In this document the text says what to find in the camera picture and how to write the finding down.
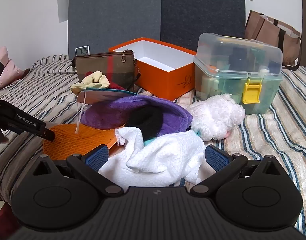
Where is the orange honeycomb silicone mat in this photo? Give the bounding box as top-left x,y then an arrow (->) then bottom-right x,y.
43,124 -> 117,160

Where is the white plush toy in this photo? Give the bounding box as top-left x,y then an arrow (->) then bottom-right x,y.
186,94 -> 246,141

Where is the purple fleece cloth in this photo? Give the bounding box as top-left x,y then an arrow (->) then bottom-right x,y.
81,95 -> 193,139

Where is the teal wet wipes pack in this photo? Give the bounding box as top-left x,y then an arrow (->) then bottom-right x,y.
77,88 -> 137,105

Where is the cream yellow cloth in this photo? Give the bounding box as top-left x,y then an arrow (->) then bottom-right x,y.
71,71 -> 110,95

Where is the pink pillow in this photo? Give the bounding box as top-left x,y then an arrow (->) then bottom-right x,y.
0,47 -> 27,90

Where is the clear green storage box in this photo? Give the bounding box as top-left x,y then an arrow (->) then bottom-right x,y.
193,33 -> 283,114

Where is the small digital clock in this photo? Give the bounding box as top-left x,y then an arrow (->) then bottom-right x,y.
75,46 -> 90,56

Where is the brown plaid zipper pouch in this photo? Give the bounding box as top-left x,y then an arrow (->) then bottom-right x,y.
72,50 -> 141,90

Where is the orange cardboard box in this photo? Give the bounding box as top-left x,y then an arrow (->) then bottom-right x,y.
109,37 -> 196,101

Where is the brown paper shopping bag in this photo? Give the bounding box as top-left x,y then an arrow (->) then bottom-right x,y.
245,10 -> 302,70

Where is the dark grey headboard panel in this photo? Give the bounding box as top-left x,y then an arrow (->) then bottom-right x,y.
160,0 -> 246,51

